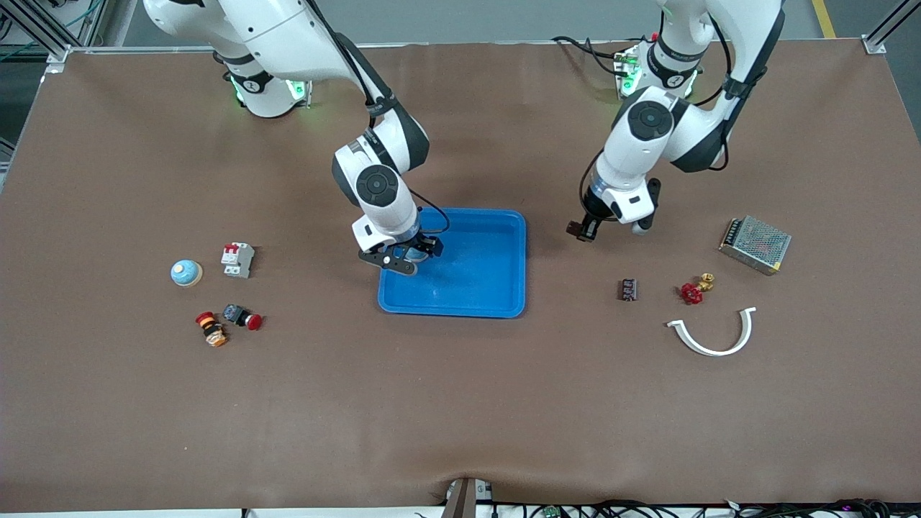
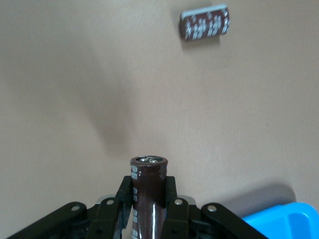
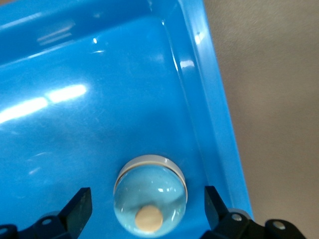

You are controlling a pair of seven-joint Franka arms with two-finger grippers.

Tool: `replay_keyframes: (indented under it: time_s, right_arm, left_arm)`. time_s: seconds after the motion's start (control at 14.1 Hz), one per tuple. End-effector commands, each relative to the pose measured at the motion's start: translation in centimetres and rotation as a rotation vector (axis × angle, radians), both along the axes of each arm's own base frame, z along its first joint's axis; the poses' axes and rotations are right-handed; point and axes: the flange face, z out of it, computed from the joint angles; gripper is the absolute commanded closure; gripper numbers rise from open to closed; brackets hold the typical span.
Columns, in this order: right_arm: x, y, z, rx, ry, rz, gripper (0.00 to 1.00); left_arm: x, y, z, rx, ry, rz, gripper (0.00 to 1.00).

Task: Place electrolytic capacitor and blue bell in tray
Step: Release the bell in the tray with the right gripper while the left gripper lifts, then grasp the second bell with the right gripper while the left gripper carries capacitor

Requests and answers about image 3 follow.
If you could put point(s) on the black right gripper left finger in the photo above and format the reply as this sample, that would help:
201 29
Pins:
74 211

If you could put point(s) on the light blue call bell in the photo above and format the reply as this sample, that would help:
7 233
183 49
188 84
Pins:
149 189

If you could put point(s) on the blue plastic tray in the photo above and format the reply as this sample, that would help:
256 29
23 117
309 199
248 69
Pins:
87 112

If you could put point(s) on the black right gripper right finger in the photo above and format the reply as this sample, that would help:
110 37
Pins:
216 219

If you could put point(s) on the brown table mat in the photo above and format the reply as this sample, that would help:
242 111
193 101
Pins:
274 99

